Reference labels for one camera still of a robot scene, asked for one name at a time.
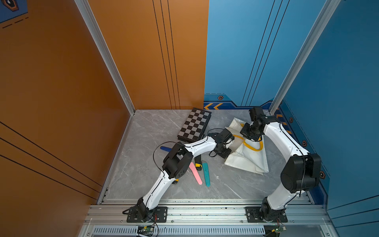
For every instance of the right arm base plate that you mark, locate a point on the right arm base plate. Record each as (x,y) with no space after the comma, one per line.
(256,214)

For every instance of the right green circuit board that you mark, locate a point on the right green circuit board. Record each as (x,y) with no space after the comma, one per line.
(278,230)

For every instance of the right aluminium corner post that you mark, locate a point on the right aluminium corner post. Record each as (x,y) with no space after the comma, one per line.
(317,29)

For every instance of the left aluminium corner post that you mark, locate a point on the left aluminium corner post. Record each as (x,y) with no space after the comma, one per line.
(95,31)

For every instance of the black yellow utility knife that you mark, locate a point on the black yellow utility knife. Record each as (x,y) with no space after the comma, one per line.
(198,163)

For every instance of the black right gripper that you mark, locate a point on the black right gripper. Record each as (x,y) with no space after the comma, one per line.
(243,132)

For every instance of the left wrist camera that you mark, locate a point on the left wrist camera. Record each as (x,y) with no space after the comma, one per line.
(225,137)

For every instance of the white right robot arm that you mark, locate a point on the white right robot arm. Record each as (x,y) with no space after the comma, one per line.
(301,172)

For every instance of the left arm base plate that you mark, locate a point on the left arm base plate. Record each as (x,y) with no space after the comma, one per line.
(135,215)

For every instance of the green circuit board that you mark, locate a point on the green circuit board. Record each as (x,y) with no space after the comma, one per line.
(278,230)
(145,231)

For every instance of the canvas pouch with farm picture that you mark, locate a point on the canvas pouch with farm picture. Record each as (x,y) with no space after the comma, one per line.
(245,154)

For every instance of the aluminium corner post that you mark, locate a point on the aluminium corner post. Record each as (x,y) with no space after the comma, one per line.
(317,29)
(95,31)

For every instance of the aluminium front rail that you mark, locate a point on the aluminium front rail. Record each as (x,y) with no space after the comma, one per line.
(190,217)

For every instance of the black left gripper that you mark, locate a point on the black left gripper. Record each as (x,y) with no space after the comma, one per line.
(226,154)

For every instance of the dark blue utility knife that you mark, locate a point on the dark blue utility knife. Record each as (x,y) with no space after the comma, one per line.
(164,148)

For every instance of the black white chessboard box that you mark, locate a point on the black white chessboard box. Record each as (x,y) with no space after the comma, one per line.
(194,126)

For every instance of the teal utility knife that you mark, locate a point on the teal utility knife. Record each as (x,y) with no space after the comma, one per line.
(205,168)

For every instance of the left green circuit board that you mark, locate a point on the left green circuit board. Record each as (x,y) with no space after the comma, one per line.
(145,231)

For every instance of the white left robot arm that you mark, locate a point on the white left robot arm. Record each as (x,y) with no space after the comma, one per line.
(175,165)

